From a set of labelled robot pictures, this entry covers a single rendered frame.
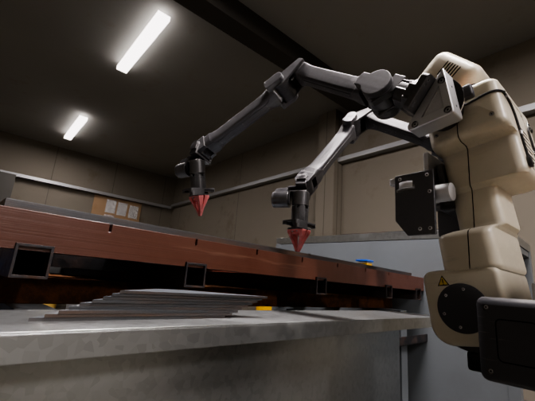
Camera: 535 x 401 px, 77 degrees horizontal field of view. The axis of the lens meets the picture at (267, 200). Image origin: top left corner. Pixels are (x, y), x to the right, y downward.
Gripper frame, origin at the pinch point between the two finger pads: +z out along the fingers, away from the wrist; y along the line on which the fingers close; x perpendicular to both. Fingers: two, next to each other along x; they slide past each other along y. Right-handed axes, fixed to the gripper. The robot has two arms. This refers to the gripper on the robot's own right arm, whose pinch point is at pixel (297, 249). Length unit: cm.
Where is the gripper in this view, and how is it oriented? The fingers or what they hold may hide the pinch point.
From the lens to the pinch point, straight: 112.0
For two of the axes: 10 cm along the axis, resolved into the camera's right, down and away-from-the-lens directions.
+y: -6.9, -2.4, -6.8
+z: -0.8, 9.6, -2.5
